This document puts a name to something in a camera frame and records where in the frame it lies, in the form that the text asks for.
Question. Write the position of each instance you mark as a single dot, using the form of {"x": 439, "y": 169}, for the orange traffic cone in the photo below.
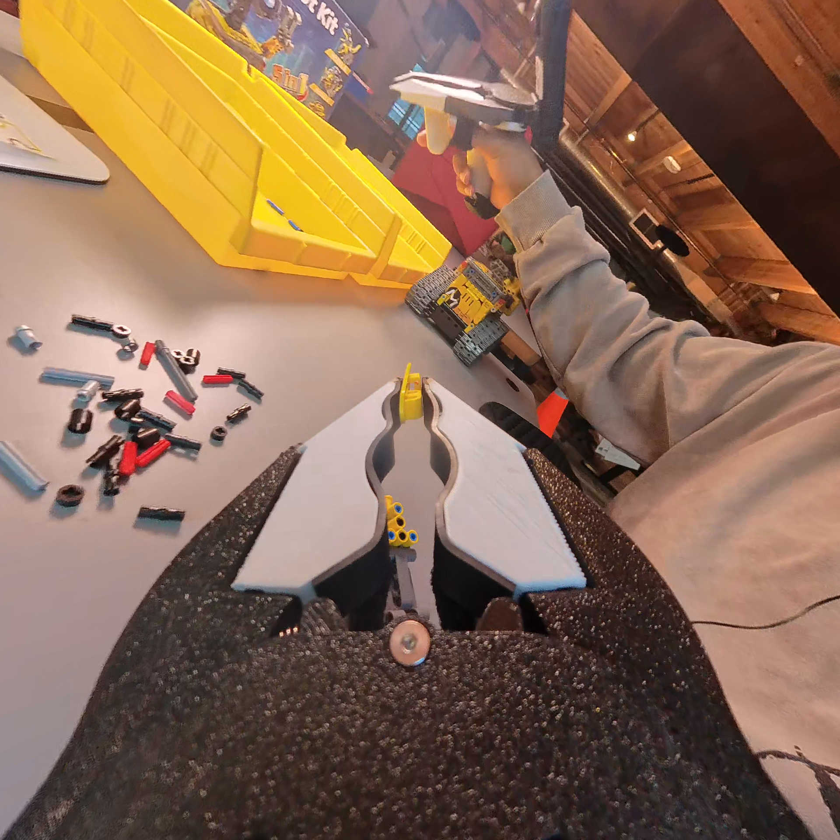
{"x": 553, "y": 414}

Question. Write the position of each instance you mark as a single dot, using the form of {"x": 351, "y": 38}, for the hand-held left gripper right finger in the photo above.
{"x": 512, "y": 525}

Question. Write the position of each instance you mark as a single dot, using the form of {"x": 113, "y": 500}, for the robot kit box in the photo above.
{"x": 295, "y": 46}

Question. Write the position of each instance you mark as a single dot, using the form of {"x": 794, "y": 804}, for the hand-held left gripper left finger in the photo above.
{"x": 315, "y": 525}

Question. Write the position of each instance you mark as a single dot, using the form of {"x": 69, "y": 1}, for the yellow toy robot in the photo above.
{"x": 462, "y": 305}

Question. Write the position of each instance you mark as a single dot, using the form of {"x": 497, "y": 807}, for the blue grey pieces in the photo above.
{"x": 278, "y": 214}

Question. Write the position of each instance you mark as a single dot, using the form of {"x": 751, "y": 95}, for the small yellow building piece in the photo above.
{"x": 411, "y": 394}

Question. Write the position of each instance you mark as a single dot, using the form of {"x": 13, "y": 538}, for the pile of black red pieces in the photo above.
{"x": 131, "y": 420}

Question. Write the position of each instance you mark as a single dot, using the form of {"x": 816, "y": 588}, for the grey desk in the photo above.
{"x": 302, "y": 315}

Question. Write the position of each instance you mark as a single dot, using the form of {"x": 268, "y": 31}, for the yellow building block assembly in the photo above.
{"x": 400, "y": 521}

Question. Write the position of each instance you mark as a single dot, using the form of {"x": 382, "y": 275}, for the person's right forearm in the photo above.
{"x": 604, "y": 328}

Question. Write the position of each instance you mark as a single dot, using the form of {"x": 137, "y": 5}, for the yellow plastic bin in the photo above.
{"x": 158, "y": 131}
{"x": 414, "y": 236}

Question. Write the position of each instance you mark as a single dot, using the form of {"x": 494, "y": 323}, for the grey ceiling vent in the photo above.
{"x": 650, "y": 226}

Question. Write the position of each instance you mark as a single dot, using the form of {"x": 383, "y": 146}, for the person's torso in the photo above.
{"x": 761, "y": 525}

